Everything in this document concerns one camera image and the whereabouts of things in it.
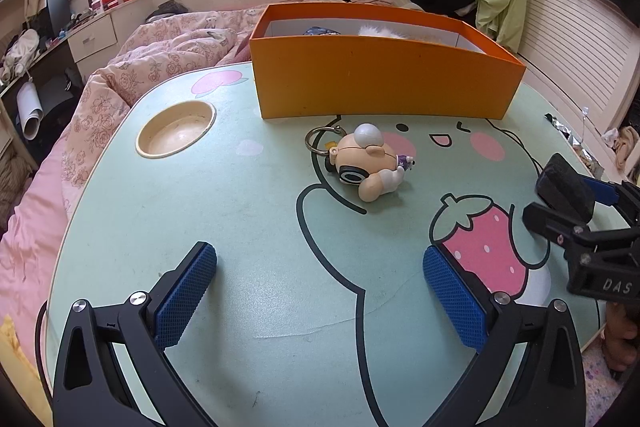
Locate beige crumpled cloth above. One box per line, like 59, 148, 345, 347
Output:
612, 124, 640, 184

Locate silver foil packet strip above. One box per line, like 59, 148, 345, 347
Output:
542, 111, 607, 178

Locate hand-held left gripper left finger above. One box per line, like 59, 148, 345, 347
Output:
51, 241, 218, 427

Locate cartoon figure keychain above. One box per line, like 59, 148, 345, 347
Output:
305, 122, 416, 202

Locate green cartoon desktop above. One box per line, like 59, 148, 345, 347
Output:
42, 59, 633, 427

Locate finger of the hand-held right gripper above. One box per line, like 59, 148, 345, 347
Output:
522, 201, 640, 263
582, 176, 640, 228

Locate white rolled paper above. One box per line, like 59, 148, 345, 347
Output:
15, 84, 46, 140

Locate white furry scrunchie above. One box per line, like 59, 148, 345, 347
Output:
357, 23, 407, 39

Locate white cloth bundle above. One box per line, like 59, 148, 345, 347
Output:
0, 29, 41, 80

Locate person's right hand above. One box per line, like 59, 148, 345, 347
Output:
602, 299, 629, 380

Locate dark grey cloth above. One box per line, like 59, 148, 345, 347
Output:
150, 0, 191, 20

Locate yellow cloth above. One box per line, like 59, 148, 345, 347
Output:
0, 314, 51, 427

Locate pink floral quilt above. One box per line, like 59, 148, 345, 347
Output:
62, 4, 271, 218

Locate white drawer cabinet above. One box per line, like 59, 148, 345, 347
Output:
67, 14, 119, 64

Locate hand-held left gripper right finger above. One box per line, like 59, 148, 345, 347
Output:
422, 243, 586, 427

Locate black monitor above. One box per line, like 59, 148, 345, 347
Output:
47, 0, 74, 36

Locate orange cardboard box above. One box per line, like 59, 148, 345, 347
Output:
249, 3, 527, 122

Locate pastel speckled rug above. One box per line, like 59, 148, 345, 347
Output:
582, 337, 626, 427

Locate white slatted cabinet door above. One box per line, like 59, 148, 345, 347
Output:
517, 0, 640, 142

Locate pink bed sheet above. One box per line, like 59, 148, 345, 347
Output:
0, 127, 71, 368

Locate pink pillow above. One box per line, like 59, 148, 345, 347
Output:
236, 34, 256, 64

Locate black fuzzy hair accessory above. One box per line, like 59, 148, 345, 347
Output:
535, 153, 597, 224

